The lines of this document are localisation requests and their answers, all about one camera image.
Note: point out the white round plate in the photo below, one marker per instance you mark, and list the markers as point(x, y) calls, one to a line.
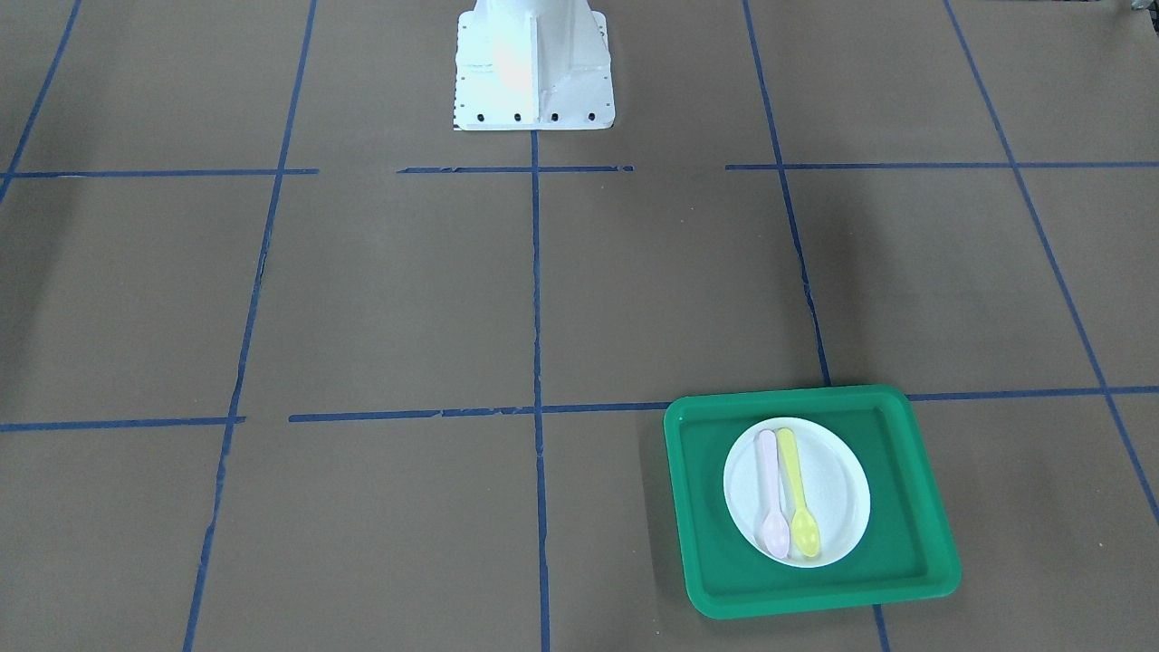
point(836, 488)

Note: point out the pink plastic spoon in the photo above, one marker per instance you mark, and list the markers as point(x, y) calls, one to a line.
point(773, 531)

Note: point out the yellow plastic spoon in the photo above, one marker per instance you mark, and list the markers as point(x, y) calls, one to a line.
point(802, 525)

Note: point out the green plastic tray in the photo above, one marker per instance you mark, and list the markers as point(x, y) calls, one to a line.
point(907, 553)

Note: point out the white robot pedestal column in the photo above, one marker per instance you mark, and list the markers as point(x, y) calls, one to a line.
point(532, 65)

